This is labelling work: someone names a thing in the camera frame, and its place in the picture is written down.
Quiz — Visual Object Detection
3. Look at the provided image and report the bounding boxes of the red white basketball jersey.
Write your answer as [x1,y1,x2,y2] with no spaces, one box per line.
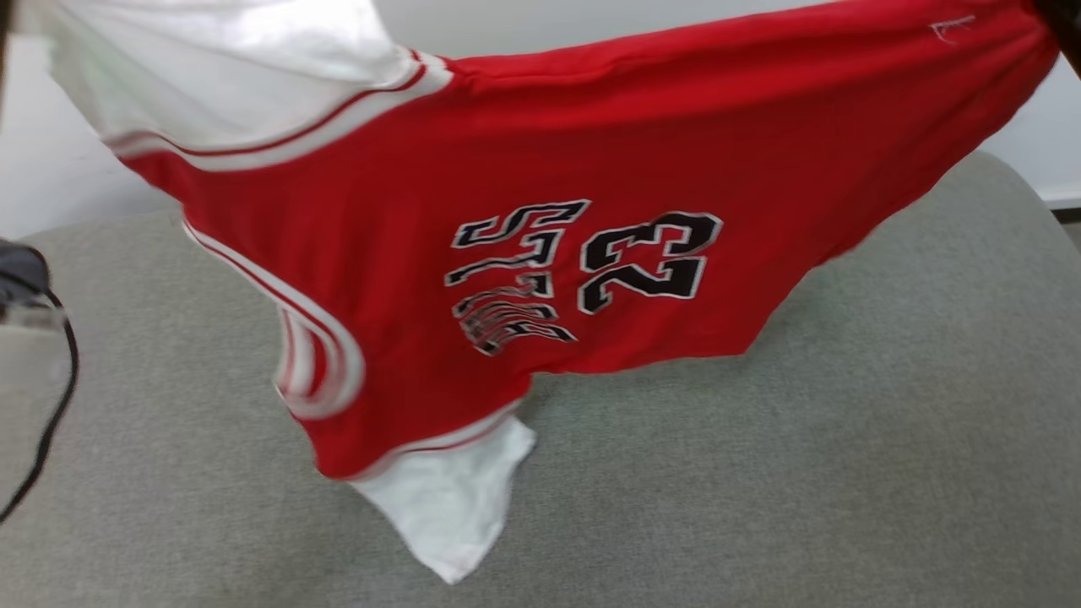
[17,0,1062,586]

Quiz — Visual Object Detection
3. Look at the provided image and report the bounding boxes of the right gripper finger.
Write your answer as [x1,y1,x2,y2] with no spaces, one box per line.
[1034,0,1081,82]

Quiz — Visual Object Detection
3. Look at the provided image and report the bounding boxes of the thin black cable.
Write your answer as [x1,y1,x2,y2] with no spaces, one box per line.
[0,289,80,524]

